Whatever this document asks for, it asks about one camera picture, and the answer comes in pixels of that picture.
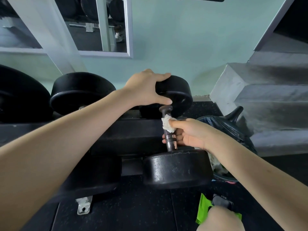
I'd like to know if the person's left hand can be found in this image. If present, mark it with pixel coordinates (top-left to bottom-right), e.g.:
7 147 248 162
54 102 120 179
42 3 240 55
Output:
123 69 173 108

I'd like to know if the person's right hand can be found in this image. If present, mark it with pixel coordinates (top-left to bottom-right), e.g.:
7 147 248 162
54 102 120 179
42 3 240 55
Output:
162 118 214 151

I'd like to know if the white wet wipe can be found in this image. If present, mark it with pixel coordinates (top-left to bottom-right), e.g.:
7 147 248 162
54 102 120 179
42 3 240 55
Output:
161 114 178 133

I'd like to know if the black dumbbell white lettering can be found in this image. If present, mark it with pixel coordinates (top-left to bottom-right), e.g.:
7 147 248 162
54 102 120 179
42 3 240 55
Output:
50 72 122 199

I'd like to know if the green wet wipes pack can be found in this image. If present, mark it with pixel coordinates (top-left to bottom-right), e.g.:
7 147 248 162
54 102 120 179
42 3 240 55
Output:
195 193 242 225

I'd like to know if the person's right forearm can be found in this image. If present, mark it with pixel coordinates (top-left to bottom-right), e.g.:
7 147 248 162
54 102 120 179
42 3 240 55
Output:
204 131 308 231

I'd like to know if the person's left forearm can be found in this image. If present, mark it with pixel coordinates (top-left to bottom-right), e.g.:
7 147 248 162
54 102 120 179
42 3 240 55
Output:
0 89 132 231

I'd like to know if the black dumbbell rack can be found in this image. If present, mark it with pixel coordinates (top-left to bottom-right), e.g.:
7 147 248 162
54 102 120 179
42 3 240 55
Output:
0 0 226 181

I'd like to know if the person's right leg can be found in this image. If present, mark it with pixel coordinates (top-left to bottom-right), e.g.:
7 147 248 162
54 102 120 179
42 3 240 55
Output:
196 205 246 231

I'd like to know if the black kettlebell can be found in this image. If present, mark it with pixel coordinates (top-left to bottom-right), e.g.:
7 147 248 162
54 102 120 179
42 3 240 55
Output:
222 106 244 124

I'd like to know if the white metal rack leg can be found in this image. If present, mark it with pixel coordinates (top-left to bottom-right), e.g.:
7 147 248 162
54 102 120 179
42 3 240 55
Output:
6 0 93 216

